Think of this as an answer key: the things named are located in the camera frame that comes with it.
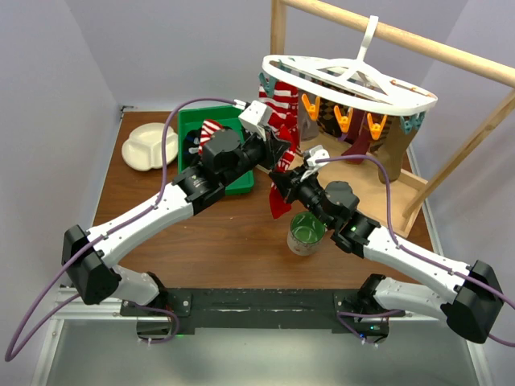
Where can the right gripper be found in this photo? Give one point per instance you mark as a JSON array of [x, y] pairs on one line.
[[297, 178]]

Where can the white round clip hanger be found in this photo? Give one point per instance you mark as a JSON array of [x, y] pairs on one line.
[[351, 82]]

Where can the argyle brown sock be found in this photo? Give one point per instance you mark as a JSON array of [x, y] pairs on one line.
[[327, 119]]

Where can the green plastic bin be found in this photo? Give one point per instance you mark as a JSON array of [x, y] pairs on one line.
[[190, 119]]

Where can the green enamel mug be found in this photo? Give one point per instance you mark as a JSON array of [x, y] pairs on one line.
[[305, 234]]

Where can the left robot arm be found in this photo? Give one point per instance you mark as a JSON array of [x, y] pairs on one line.
[[90, 258]]

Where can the black sock in bin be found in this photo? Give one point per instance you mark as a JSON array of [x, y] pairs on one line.
[[191, 145]]

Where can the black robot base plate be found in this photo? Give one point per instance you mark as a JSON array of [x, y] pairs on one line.
[[314, 309]]

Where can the maroon sock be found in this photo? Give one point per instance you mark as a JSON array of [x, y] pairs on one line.
[[358, 135]]

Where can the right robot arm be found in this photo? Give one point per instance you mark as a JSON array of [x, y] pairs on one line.
[[467, 297]]

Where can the aluminium frame rail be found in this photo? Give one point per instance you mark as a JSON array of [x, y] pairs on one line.
[[96, 345]]

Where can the orange clothes peg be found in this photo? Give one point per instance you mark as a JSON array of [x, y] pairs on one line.
[[375, 128], [312, 108], [343, 120]]

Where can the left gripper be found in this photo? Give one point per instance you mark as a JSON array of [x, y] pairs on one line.
[[273, 149]]

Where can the wooden rack base tray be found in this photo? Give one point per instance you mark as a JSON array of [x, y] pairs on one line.
[[365, 183]]

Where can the white divided plate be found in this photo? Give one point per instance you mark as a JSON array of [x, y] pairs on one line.
[[142, 150]]

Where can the red white patterned sock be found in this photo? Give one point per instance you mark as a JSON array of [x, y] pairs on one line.
[[284, 101]]

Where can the red white striped sock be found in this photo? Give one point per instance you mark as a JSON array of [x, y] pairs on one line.
[[208, 129]]

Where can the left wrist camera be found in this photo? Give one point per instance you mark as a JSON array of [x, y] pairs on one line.
[[255, 114]]

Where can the wooden rack frame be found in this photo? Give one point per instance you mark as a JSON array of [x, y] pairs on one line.
[[449, 55]]

